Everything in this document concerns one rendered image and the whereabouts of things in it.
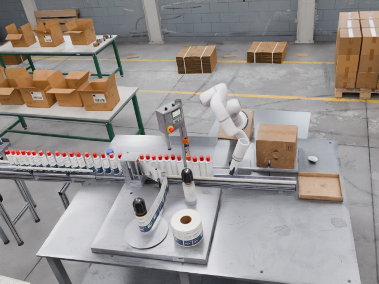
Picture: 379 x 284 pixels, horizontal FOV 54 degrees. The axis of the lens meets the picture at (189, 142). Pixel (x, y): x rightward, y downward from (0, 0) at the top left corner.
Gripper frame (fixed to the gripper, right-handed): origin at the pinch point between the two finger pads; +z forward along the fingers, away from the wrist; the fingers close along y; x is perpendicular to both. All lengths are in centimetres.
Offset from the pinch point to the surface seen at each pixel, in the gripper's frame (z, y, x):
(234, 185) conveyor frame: 7.3, 5.5, 5.1
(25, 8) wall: 206, -591, -542
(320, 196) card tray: -14, 13, 64
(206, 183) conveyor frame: 14.7, 5.5, -15.5
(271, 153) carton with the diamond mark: -15.0, -18.8, 25.8
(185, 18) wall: 102, -554, -148
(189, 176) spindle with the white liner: -11.0, 31.0, -29.5
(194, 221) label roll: -2, 60, -18
